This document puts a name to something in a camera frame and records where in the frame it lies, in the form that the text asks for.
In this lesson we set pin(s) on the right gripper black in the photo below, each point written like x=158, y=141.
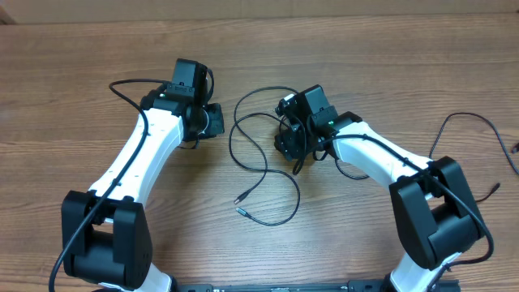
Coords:
x=289, y=146

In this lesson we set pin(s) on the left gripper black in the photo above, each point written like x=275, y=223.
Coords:
x=217, y=121

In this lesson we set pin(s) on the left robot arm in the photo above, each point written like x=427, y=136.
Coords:
x=105, y=234

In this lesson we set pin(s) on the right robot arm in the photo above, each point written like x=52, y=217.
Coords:
x=438, y=221

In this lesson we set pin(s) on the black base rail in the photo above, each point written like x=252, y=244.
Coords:
x=280, y=288

